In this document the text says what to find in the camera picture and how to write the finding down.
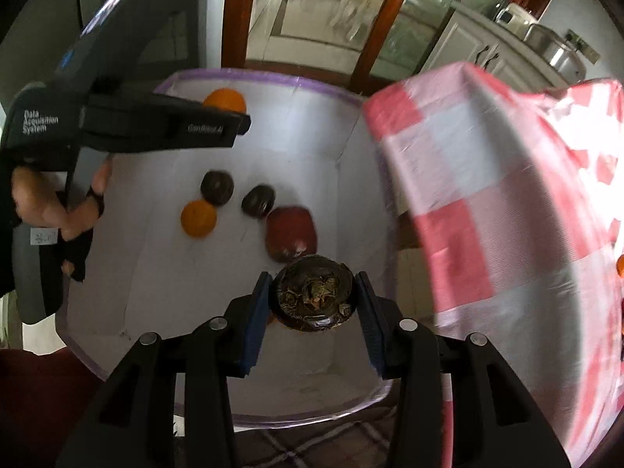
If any dark red wrinkled fruit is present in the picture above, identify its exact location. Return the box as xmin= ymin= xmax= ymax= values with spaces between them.
xmin=266 ymin=206 xmax=319 ymax=261

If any white kitchen cabinet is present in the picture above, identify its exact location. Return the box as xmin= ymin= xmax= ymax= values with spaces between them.
xmin=431 ymin=2 xmax=571 ymax=93

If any white kitchen appliance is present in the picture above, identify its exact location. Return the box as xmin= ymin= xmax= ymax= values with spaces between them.
xmin=495 ymin=2 xmax=537 ymax=40

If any dark brown mangosteen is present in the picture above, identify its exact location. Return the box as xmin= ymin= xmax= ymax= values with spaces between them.
xmin=269 ymin=254 xmax=354 ymax=332

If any white chair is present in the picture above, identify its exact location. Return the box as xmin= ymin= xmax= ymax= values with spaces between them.
xmin=331 ymin=0 xmax=386 ymax=42

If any person's left hand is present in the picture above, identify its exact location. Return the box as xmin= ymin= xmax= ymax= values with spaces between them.
xmin=10 ymin=155 xmax=114 ymax=284

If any wooden door frame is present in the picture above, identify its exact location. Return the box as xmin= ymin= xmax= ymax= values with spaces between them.
xmin=222 ymin=0 xmax=261 ymax=70

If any glass sliding door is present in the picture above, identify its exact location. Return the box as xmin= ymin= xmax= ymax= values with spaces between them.
xmin=353 ymin=0 xmax=564 ymax=81

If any white storage box purple trim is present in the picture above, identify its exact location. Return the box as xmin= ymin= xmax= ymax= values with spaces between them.
xmin=56 ymin=69 xmax=395 ymax=422

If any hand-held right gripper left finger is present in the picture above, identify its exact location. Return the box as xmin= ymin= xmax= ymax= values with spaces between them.
xmin=56 ymin=272 xmax=274 ymax=468

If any dark red cloth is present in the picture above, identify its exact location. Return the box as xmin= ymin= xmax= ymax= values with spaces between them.
xmin=0 ymin=348 xmax=105 ymax=468

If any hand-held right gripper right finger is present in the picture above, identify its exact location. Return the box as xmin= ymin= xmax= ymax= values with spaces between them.
xmin=355 ymin=271 xmax=571 ymax=468

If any dark purple passion fruit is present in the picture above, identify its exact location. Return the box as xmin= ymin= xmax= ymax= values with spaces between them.
xmin=241 ymin=184 xmax=277 ymax=218
xmin=200 ymin=170 xmax=235 ymax=206

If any red white checkered tablecloth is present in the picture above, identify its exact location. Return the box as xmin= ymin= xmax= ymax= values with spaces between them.
xmin=362 ymin=62 xmax=624 ymax=468

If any wall socket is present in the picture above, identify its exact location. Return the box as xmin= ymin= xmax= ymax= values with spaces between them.
xmin=565 ymin=30 xmax=600 ymax=64

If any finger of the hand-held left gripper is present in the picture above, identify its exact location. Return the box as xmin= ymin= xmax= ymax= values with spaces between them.
xmin=88 ymin=92 xmax=208 ymax=110

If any grey refrigerator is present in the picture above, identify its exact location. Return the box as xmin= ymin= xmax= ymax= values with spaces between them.
xmin=0 ymin=0 xmax=211 ymax=96

